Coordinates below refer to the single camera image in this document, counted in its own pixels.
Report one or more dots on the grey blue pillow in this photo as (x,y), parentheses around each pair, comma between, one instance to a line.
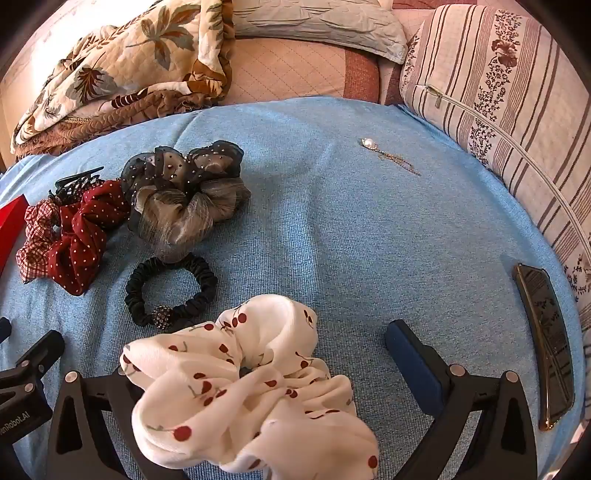
(323,23)

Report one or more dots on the black hair claw clip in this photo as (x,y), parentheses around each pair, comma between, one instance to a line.
(69,184)

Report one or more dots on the pink quilted bedsheet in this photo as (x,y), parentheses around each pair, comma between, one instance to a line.
(286,74)

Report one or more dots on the red plaid scrunchie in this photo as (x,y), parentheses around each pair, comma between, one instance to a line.
(37,221)

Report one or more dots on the black smartphone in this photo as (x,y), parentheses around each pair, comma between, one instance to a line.
(549,350)

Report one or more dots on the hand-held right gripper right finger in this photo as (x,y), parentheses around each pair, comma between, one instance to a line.
(415,364)

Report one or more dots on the white cherry print scrunchie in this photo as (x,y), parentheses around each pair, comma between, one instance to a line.
(258,401)

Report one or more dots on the dark red polka dot scrunchie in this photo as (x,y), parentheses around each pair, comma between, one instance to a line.
(87,240)

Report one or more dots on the grey black organza scrunchie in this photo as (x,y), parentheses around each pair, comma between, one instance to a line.
(184,212)

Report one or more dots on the leaf print quilt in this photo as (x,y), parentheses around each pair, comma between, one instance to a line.
(138,55)

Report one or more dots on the striped floral pillow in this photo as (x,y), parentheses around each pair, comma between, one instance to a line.
(508,92)

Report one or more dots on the pearl tassel hair pin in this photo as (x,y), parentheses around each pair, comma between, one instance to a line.
(368,143)

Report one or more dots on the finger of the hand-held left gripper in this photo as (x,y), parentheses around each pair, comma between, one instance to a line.
(4,330)
(37,355)

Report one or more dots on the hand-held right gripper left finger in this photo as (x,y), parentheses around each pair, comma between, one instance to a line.
(99,387)

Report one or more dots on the red tray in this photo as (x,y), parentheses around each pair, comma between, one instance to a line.
(9,226)

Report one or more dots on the light blue blanket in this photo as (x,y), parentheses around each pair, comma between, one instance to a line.
(346,230)

